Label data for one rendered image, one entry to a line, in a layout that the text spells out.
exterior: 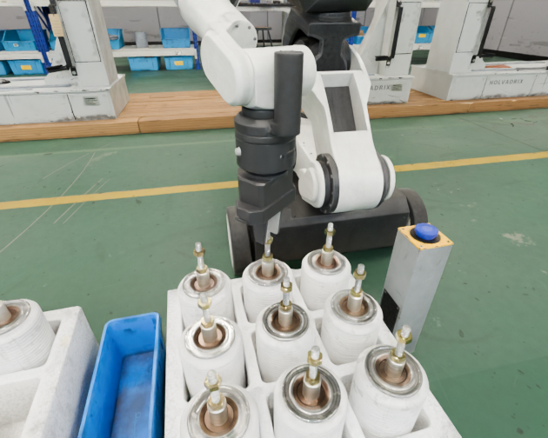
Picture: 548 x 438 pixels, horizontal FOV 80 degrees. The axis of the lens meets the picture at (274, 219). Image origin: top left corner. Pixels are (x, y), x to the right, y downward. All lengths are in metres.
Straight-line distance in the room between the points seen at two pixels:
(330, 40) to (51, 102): 1.91
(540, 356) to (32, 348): 1.03
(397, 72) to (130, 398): 2.53
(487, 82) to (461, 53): 0.33
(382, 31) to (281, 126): 2.37
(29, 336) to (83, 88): 1.94
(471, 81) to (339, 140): 2.35
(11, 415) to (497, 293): 1.13
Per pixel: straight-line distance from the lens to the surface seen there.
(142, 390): 0.81
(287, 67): 0.41
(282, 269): 0.62
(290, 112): 0.41
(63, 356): 0.69
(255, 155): 0.45
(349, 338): 0.56
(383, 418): 0.52
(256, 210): 0.48
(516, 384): 0.93
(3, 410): 0.76
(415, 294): 0.71
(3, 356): 0.69
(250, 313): 0.65
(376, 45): 2.75
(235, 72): 0.42
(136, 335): 0.82
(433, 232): 0.65
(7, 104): 2.57
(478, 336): 0.97
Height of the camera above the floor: 0.67
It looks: 33 degrees down
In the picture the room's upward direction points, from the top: straight up
